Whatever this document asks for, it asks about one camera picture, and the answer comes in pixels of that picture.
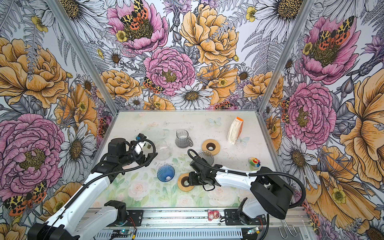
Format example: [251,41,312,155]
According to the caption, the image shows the grey glass dripper cone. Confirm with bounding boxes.
[198,151,215,166]

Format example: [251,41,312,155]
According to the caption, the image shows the wooden dripper ring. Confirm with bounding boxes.
[177,172,196,193]
[201,138,221,156]

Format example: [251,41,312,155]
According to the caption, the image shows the blue glass dripper cone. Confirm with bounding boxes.
[157,165,176,183]

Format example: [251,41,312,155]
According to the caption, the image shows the coffee filter pack orange top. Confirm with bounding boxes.
[227,117,244,145]

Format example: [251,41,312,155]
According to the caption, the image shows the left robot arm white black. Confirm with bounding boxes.
[27,134,158,240]

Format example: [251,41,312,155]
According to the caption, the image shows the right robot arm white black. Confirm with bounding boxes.
[188,156,294,225]

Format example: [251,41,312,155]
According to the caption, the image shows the grey ribbed glass pitcher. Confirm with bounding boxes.
[175,130,194,149]

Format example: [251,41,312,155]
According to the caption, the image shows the colourful small toy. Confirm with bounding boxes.
[249,157,261,168]

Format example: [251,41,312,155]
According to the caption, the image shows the green circuit board right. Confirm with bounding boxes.
[247,227,260,235]

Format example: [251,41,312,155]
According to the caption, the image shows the green circuit board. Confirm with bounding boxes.
[111,229,135,239]
[247,227,260,235]

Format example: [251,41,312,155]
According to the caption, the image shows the green circuit board left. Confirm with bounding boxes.
[111,229,135,239]

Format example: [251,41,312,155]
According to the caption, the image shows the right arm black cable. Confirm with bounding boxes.
[187,148,307,209]

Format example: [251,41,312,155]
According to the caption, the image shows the pink toy on rail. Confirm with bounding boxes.
[208,210,221,221]

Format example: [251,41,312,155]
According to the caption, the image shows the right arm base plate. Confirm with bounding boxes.
[224,209,267,226]

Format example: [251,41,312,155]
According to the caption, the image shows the aluminium front rail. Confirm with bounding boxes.
[81,208,317,240]

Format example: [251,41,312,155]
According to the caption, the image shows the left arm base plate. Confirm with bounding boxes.
[108,210,144,227]

